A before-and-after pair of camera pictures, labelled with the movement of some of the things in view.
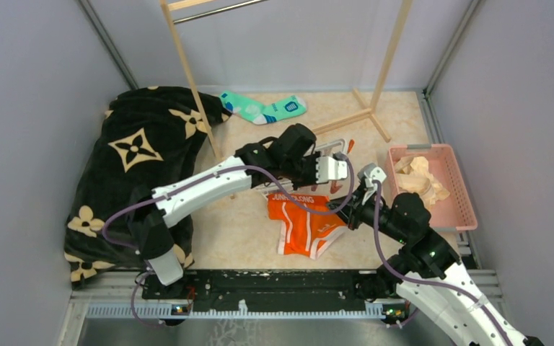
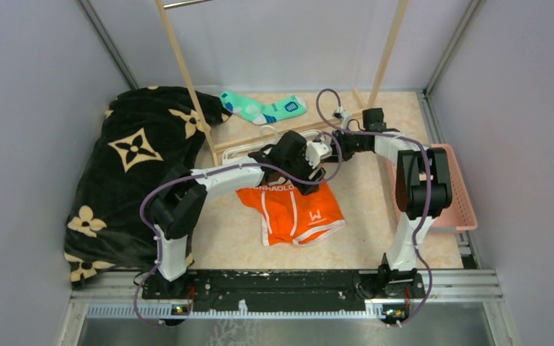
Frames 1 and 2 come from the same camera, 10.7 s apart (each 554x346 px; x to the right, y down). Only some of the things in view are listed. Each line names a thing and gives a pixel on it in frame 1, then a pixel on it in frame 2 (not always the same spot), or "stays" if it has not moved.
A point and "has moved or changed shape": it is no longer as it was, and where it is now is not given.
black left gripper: [311, 179] stays
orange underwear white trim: [304, 232] has moved or changed shape
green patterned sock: [260, 114] stays
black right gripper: [350, 208] -> [346, 155]
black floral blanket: [141, 140] stays
